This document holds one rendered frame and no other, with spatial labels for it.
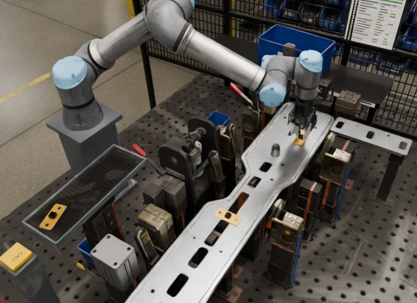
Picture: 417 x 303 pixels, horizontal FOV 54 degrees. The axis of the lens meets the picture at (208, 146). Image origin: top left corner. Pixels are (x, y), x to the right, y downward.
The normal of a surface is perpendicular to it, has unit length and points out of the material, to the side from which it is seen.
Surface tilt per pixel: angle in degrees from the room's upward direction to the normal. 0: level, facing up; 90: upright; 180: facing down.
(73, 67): 7
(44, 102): 0
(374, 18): 90
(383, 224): 0
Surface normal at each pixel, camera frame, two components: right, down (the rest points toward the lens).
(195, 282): -0.04, -0.74
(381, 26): -0.54, 0.58
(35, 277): 0.84, 0.34
